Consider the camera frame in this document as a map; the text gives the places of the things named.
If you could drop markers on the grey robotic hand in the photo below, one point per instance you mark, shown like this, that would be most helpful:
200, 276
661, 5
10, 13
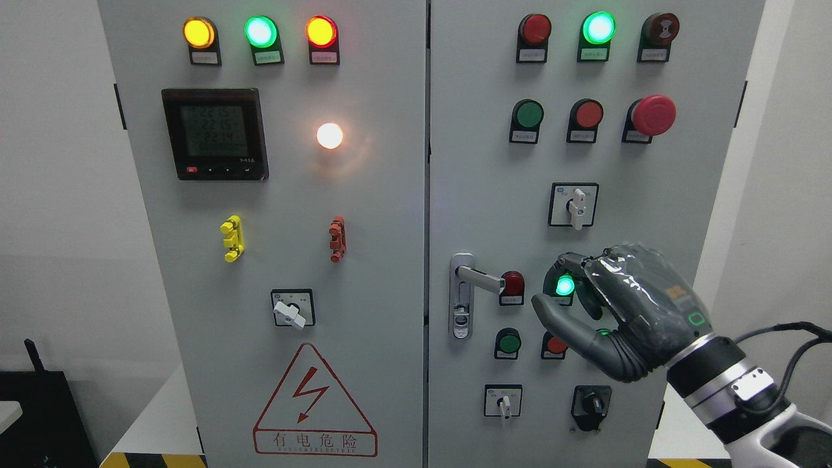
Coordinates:
660, 318

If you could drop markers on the silver door latch handle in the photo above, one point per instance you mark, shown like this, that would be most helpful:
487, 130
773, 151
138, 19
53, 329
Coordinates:
464, 278

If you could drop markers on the grey cabinet door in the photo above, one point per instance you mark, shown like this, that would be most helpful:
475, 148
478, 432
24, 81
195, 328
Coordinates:
370, 306
491, 197

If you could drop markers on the green lit indicator middle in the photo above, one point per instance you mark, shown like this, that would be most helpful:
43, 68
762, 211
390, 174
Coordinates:
564, 290

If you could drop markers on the red push button lower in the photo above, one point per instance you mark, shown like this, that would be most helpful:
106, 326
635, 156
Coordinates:
552, 347

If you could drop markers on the red push button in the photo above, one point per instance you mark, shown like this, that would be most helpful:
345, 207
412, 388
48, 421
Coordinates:
584, 119
552, 347

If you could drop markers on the dark red indicator middle left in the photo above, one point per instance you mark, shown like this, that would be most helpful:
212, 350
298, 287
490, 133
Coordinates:
513, 289

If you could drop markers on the green push button lower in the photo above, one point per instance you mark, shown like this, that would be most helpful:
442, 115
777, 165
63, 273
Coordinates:
508, 342

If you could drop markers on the green push button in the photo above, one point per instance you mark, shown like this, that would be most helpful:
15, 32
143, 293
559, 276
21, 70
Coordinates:
508, 342
527, 115

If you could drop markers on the red emergency stop mushroom button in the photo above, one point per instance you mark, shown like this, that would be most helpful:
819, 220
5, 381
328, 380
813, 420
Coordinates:
648, 117

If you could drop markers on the red push button upper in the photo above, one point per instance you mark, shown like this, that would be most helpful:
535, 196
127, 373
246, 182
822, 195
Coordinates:
584, 119

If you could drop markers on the green push button upper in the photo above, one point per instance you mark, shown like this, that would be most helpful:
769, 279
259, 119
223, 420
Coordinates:
527, 115

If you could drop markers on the dark red buzzer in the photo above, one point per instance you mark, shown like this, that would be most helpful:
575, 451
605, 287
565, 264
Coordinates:
657, 34

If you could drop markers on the green lit indicator top right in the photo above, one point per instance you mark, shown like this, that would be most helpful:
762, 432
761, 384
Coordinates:
596, 33

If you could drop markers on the dark red indicator top row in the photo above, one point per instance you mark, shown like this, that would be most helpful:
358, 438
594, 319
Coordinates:
533, 35

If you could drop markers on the red terminal connector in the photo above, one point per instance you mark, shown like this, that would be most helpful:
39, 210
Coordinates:
337, 239

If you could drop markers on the red electric hazard warning sticker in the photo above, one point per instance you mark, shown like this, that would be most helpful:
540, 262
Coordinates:
311, 413

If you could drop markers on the white glowing indicator light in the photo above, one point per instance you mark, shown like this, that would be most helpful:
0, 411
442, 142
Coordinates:
330, 135

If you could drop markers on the yellow terminal connector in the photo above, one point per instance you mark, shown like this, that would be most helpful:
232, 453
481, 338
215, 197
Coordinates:
234, 239

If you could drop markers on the red-orange indicator light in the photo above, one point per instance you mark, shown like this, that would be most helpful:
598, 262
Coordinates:
323, 41

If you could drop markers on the black digital power meter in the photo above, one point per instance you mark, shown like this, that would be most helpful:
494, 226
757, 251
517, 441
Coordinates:
216, 134

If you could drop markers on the green indicator light top left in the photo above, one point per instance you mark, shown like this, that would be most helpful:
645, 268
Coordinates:
264, 40

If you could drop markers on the yellow indicator light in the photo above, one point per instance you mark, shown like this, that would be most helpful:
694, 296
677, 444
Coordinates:
202, 38

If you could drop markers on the black box with antenna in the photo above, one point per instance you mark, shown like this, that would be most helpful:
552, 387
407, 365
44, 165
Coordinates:
50, 432

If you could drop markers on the black selector knob switch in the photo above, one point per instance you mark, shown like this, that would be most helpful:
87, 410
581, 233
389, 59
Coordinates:
590, 405

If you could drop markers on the white rotary switch upper right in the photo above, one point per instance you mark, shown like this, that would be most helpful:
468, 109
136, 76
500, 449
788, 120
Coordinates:
573, 205

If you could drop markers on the white rotary switch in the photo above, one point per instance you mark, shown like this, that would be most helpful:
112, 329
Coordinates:
502, 402
573, 205

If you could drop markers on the white rotary switch lower right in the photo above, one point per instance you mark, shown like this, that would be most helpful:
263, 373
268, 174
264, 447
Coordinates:
502, 402

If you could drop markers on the white rotary switch left door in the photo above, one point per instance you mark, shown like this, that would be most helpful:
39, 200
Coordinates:
293, 308

